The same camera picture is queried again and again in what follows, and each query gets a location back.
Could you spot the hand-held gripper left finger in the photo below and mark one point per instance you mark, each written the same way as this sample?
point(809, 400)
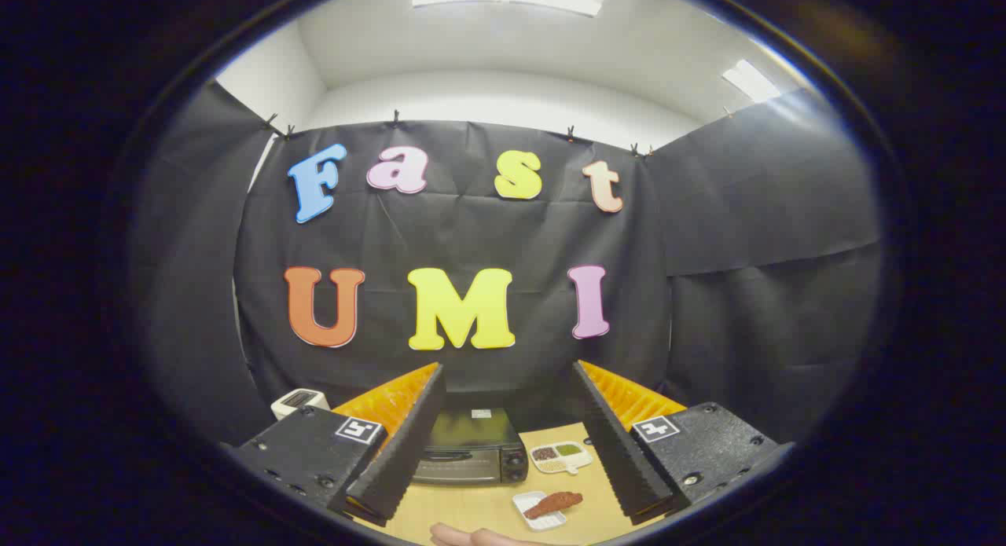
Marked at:
point(401, 459)

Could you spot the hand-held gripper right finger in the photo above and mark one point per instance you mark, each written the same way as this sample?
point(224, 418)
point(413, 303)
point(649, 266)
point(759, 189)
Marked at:
point(617, 452)

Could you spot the black toaster oven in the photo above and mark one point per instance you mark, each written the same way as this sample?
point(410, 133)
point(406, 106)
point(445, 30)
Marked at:
point(471, 444)

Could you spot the brown meat piece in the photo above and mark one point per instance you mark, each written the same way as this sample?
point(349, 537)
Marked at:
point(554, 503)

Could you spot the white bread toaster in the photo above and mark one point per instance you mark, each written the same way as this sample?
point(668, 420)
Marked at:
point(295, 404)

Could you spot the white divided condiment dish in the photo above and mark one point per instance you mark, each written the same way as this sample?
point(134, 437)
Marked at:
point(562, 459)

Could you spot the white rectangular dish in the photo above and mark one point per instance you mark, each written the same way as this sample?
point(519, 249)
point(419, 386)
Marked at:
point(522, 500)

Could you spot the ceiling light panel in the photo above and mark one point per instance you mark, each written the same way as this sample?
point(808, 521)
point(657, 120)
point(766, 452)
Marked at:
point(750, 81)

